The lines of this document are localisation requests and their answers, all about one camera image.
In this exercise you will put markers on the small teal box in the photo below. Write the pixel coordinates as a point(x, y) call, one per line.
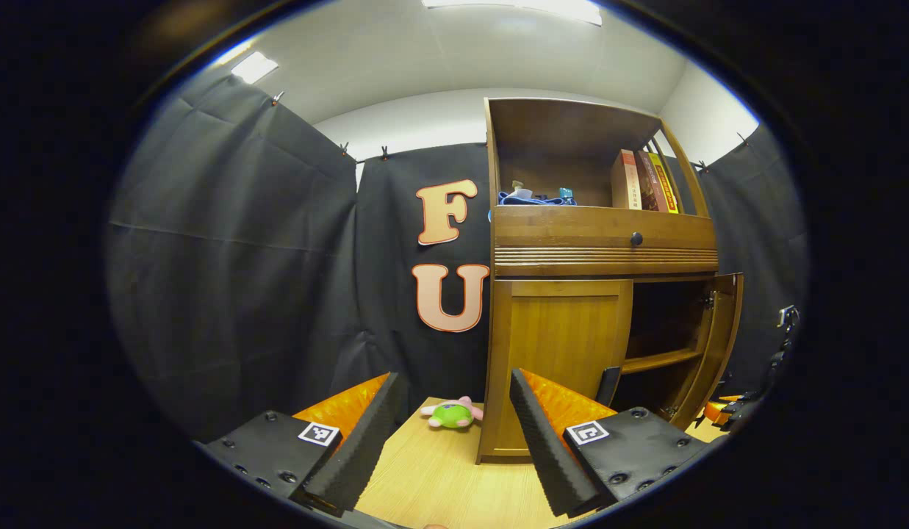
point(566, 196)

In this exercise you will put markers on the tan book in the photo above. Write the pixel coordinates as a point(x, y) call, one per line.
point(624, 180)

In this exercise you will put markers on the small ceiling light panel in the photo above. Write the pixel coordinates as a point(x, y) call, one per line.
point(254, 67)

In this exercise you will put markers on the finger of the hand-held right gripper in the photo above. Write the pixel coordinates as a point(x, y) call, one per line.
point(719, 411)

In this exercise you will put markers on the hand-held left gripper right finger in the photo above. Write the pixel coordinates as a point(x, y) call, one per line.
point(542, 433)

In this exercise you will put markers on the long ceiling light panel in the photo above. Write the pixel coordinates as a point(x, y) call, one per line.
point(527, 7)

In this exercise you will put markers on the brown book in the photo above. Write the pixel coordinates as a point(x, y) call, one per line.
point(651, 184)

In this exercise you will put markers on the wooden double-door shoe cabinet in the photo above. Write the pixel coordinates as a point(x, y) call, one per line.
point(550, 139)

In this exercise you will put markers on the black backdrop cloth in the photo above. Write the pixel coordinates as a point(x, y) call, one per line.
point(226, 257)

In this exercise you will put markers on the wooden shoe cabinet door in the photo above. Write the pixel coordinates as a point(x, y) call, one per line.
point(557, 338)
point(722, 330)

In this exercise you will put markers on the green and pink plush toy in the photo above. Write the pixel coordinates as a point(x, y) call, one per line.
point(451, 416)

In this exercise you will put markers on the blue cloth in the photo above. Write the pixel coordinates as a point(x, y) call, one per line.
point(527, 200)

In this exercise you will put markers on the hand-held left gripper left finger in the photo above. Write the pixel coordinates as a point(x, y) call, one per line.
point(366, 433)

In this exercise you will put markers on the small clear bottle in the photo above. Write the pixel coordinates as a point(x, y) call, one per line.
point(521, 191)

